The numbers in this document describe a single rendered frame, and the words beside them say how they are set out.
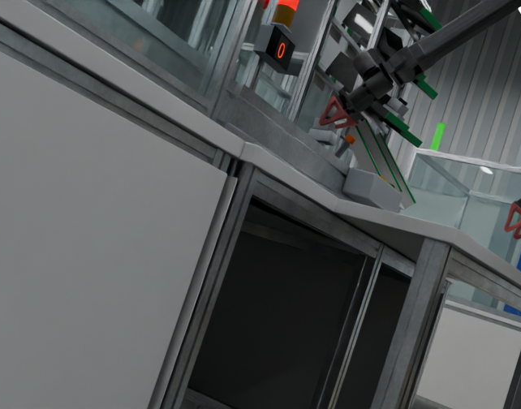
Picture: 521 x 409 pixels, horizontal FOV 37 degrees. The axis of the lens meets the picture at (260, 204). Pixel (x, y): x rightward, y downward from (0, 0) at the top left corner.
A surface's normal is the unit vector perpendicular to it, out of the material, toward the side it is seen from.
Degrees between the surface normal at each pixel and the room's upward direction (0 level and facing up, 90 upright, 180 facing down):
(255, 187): 90
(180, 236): 90
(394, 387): 90
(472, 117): 90
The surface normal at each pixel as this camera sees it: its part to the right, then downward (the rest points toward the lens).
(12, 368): 0.84, 0.25
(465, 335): -0.54, -0.25
